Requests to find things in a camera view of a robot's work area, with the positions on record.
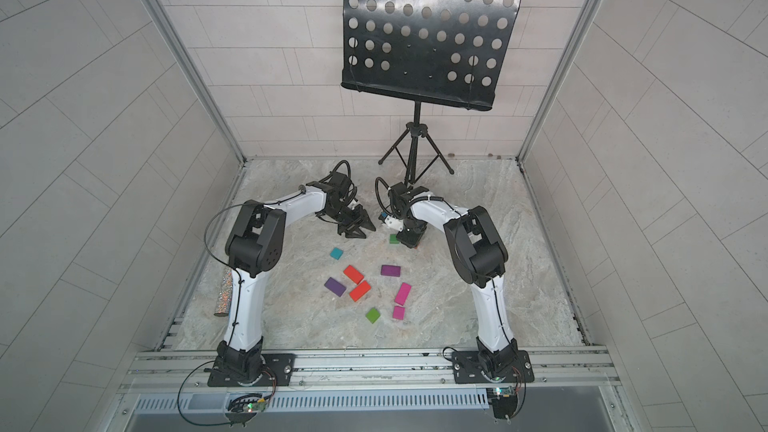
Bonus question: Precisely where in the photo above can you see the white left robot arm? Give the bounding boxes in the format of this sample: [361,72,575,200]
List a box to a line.
[214,160,375,384]

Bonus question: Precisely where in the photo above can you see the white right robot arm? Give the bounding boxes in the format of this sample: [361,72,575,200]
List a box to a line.
[381,183,518,379]

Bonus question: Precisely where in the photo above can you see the teal cube block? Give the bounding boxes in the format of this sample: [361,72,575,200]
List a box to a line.
[330,247,343,260]

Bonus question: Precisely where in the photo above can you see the red block upper middle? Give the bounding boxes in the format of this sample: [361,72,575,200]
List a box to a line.
[343,265,364,284]

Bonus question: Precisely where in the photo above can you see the red block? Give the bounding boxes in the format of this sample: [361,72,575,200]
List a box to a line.
[349,280,371,302]
[343,265,364,284]

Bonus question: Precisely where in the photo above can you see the dark purple block left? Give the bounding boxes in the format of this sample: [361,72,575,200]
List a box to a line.
[324,277,347,297]

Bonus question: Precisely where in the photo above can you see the red block lower middle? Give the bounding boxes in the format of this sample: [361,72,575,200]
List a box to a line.
[349,280,371,302]

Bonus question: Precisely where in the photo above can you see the magenta long block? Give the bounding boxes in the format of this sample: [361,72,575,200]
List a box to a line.
[394,282,412,306]

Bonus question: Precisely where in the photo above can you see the light green block front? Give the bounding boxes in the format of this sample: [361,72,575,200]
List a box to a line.
[365,308,381,324]

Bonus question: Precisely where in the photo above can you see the glittery silver microphone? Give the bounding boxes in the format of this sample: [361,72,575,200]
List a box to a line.
[214,270,233,317]

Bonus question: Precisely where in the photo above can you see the black music stand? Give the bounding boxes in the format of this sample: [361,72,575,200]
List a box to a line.
[341,0,522,185]

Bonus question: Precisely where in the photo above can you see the left circuit board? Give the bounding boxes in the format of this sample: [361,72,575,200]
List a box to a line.
[225,393,272,426]

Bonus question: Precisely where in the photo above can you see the circuit board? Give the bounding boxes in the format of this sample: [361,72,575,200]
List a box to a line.
[486,387,519,421]
[225,393,272,426]

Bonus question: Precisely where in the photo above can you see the right circuit board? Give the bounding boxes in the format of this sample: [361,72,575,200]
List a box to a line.
[486,387,519,421]

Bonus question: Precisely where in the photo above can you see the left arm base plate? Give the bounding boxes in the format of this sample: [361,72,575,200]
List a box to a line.
[204,353,296,387]

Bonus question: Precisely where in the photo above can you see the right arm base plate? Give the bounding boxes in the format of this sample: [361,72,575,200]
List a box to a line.
[449,350,535,385]

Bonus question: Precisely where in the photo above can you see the aluminium frame rail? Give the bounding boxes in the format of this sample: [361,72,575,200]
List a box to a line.
[118,346,620,394]

